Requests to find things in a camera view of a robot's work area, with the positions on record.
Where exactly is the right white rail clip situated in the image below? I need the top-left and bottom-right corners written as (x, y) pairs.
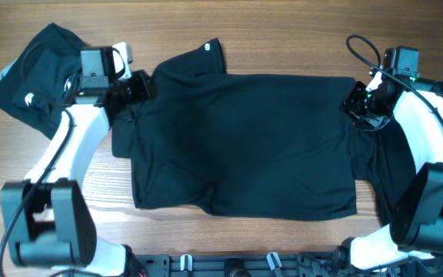
top-left (266, 252), bottom-right (283, 277)

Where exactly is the black t-shirt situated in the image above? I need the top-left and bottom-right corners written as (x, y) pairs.
top-left (112, 39), bottom-right (357, 221)

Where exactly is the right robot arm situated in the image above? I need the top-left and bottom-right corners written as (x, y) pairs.
top-left (332, 74), bottom-right (443, 274)

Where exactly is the folded black clothes stack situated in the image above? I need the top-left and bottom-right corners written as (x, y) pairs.
top-left (0, 23), bottom-right (87, 139)

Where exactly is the left white rail clip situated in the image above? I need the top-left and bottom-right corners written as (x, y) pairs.
top-left (180, 254), bottom-right (193, 272)

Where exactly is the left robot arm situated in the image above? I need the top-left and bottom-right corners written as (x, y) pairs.
top-left (0, 71), bottom-right (152, 276)

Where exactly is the black clothes pile right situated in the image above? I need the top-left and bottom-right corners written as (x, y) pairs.
top-left (350, 80), bottom-right (443, 228)

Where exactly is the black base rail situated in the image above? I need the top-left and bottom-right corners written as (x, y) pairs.
top-left (136, 252), bottom-right (355, 277)

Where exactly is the white rail clip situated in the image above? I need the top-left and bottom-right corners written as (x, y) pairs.
top-left (266, 252), bottom-right (283, 277)
top-left (180, 254), bottom-right (193, 272)

